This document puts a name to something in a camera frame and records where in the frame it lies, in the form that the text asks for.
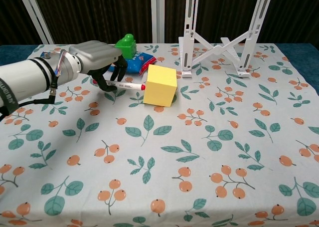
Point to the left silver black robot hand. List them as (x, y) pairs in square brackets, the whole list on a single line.
[(96, 55)]

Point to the red white marker pen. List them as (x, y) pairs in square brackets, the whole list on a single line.
[(124, 84)]

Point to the yellow cube block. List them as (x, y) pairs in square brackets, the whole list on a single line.
[(160, 86)]

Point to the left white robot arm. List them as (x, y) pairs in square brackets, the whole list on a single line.
[(25, 79)]

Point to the green toy building block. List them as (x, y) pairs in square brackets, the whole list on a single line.
[(128, 47)]

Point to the blue snack bag red ends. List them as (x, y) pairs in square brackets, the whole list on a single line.
[(135, 62)]

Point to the white folding laptop stand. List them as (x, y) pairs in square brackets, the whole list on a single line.
[(189, 37)]

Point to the floral fruit print tablecloth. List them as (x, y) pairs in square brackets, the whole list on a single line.
[(159, 149)]

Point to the white slanted frame bar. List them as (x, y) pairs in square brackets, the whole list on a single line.
[(37, 15)]

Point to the white vertical frame post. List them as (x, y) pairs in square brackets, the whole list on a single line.
[(158, 15)]

